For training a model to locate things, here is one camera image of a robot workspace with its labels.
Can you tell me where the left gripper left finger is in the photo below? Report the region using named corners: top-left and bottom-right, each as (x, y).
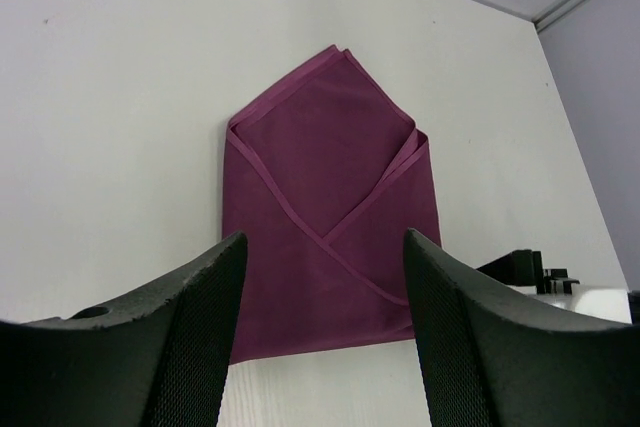
top-left (1, 233), bottom-right (248, 426)

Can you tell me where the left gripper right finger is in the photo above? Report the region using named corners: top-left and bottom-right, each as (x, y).
top-left (403, 229), bottom-right (639, 426)

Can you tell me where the purple satin napkin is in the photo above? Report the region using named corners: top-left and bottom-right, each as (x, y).
top-left (222, 46), bottom-right (441, 363)

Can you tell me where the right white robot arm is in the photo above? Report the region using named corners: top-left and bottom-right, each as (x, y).
top-left (478, 250), bottom-right (639, 325)

